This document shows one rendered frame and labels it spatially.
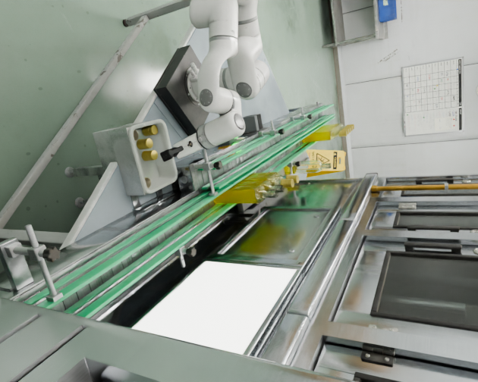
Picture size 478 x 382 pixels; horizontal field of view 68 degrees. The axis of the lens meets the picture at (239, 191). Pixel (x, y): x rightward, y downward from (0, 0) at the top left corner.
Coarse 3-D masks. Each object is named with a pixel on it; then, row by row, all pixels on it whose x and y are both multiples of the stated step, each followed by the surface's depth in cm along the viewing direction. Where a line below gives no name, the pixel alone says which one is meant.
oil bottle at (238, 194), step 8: (232, 192) 135; (240, 192) 134; (248, 192) 132; (256, 192) 130; (216, 200) 140; (224, 200) 138; (232, 200) 137; (240, 200) 135; (248, 200) 133; (256, 200) 132
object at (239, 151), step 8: (312, 112) 242; (296, 120) 216; (304, 120) 212; (280, 128) 194; (288, 128) 189; (264, 136) 176; (272, 136) 171; (248, 144) 161; (256, 144) 157; (232, 152) 149; (240, 152) 145; (216, 160) 139; (224, 160) 136; (232, 160) 138
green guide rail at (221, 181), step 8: (320, 120) 255; (304, 128) 228; (312, 128) 224; (288, 136) 208; (296, 136) 203; (280, 144) 191; (288, 144) 189; (264, 152) 175; (272, 152) 171; (248, 160) 164; (256, 160) 161; (264, 160) 162; (240, 168) 152; (248, 168) 149; (224, 176) 143; (232, 176) 141; (208, 184) 135; (216, 184) 133; (224, 184) 132
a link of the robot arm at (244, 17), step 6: (240, 0) 107; (246, 0) 108; (252, 0) 109; (240, 6) 112; (246, 6) 111; (252, 6) 112; (240, 12) 113; (246, 12) 113; (252, 12) 114; (240, 18) 115; (246, 18) 114; (252, 18) 115
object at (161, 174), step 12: (156, 120) 119; (132, 132) 110; (132, 144) 110; (156, 144) 126; (168, 144) 124; (144, 168) 124; (156, 168) 129; (168, 168) 128; (144, 180) 114; (156, 180) 126; (168, 180) 125
